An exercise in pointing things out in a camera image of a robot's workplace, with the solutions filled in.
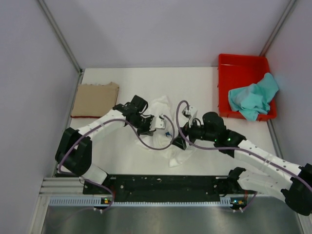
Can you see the folded brown t shirt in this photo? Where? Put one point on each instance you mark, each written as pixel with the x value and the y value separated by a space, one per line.
pixel 94 100

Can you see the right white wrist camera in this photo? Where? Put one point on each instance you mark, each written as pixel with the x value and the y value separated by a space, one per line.
pixel 190 112

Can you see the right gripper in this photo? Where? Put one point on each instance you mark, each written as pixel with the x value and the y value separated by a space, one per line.
pixel 188 128

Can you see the red plastic bin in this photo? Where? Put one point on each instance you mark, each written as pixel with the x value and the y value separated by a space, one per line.
pixel 236 71

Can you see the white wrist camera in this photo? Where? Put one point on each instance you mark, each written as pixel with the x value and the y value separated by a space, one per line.
pixel 158 122
pixel 190 112

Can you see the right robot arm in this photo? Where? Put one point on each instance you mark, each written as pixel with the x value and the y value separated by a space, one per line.
pixel 286 181

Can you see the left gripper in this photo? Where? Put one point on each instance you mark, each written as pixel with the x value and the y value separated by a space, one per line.
pixel 150 133

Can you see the aluminium frame rail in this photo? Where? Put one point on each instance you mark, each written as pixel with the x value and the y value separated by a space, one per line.
pixel 61 186

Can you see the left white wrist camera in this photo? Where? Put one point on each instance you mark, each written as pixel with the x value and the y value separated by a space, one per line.
pixel 158 122

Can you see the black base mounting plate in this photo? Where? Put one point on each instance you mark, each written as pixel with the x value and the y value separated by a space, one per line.
pixel 171 188

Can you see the grey slotted cable duct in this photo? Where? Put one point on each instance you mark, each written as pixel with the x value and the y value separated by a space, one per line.
pixel 67 201

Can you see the teal t shirt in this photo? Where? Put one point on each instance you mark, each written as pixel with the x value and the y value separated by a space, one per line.
pixel 254 99

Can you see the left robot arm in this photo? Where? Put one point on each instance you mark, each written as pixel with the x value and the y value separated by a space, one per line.
pixel 74 153

